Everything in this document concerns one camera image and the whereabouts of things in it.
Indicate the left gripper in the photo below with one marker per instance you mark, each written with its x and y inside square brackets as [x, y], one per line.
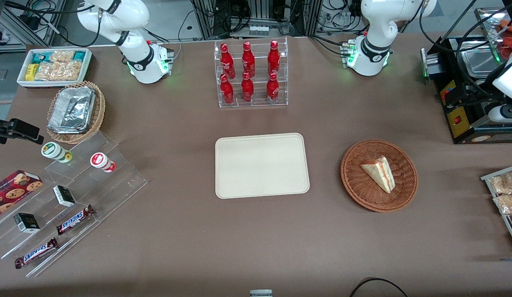
[482, 94]

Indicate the triangular sandwich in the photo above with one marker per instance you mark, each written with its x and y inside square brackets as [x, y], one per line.
[380, 173]

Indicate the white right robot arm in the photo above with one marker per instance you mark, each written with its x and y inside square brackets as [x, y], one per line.
[136, 49]

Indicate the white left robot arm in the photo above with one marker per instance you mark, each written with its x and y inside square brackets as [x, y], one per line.
[373, 37]

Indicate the brown round wicker basket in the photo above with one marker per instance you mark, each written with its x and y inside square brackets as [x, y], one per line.
[363, 185]

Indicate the beige plastic tray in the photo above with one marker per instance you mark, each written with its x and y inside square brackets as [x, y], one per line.
[262, 165]

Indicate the tan oval wicker basket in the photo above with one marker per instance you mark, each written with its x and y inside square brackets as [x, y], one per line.
[100, 111]

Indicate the aluminium foil tray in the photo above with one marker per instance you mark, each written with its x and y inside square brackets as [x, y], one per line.
[72, 109]

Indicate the black food warmer machine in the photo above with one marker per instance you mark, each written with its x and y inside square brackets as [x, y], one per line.
[466, 132]

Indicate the steel food pan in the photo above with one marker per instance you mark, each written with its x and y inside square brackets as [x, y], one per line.
[479, 57]

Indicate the clear bag of snacks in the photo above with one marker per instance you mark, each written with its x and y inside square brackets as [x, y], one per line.
[503, 183]
[508, 204]

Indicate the orange fried food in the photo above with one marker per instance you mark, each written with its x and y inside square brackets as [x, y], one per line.
[510, 43]

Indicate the red cola bottle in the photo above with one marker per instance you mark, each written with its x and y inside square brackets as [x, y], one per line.
[247, 88]
[273, 57]
[227, 62]
[272, 88]
[227, 90]
[248, 60]

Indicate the clear acrylic bottle rack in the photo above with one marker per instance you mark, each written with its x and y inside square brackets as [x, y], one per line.
[258, 88]

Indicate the white power strip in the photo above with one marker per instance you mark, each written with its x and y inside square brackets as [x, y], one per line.
[259, 30]

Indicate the grey device edge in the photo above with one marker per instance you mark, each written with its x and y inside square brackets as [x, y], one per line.
[261, 293]

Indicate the clear acrylic stepped display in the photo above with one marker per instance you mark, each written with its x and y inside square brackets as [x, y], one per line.
[115, 185]

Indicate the red lid snack cup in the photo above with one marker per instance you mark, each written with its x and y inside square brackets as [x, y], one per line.
[101, 161]

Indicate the teal snack pack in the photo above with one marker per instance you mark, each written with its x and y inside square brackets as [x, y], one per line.
[79, 56]
[40, 57]

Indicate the snickers bar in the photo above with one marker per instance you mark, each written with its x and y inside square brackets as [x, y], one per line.
[35, 253]
[74, 220]

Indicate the clear bag of crackers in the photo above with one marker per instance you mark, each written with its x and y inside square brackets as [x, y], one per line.
[62, 56]

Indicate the large clear cracker bag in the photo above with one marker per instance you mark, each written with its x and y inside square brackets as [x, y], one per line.
[60, 71]

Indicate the small black box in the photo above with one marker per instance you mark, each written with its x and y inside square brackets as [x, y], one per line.
[64, 196]
[27, 223]

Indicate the green lid snack cup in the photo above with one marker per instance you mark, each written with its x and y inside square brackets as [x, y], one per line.
[53, 151]

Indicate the yellow snack pack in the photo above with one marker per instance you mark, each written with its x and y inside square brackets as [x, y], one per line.
[32, 72]

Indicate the white rectangular snack bin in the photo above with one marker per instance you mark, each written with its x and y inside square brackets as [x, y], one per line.
[22, 82]

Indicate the red tartan cookie box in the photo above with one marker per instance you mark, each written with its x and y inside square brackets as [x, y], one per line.
[10, 194]

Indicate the aluminium frame structure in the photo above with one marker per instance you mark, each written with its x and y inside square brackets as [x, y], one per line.
[29, 24]

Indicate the black camera clamp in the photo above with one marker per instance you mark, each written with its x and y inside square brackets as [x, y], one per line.
[20, 128]

